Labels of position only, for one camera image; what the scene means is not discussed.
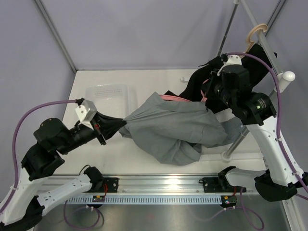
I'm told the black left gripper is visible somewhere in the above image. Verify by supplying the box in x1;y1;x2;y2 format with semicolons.
57;111;127;154

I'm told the pink plastic hanger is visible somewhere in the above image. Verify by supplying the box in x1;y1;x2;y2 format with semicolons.
159;90;207;103

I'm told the grey shirt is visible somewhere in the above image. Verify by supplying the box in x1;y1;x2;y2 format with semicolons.
119;92;242;166

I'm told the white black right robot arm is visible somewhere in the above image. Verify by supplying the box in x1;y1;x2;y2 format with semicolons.
206;64;308;202

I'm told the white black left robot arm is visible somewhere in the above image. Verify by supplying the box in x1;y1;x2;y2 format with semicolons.
0;113;126;231

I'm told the black shirt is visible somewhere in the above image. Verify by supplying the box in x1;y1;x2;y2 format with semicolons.
178;44;272;114

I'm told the white plastic basket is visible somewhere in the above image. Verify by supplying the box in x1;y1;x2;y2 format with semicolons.
85;84;129;118

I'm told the silver clothes rack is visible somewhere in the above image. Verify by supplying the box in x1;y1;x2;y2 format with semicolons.
179;0;296;162

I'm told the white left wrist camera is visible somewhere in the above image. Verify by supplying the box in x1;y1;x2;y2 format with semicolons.
75;98;97;129

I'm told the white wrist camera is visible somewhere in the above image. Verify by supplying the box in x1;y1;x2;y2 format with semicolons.
217;54;242;76
75;98;97;129

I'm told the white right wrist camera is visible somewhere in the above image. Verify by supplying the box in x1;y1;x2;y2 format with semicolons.
217;54;242;76

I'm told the white slotted cable duct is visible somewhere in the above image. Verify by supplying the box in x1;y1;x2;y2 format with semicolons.
67;195;222;205

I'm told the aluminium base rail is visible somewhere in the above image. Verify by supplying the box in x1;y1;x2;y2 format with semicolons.
43;174;272;195

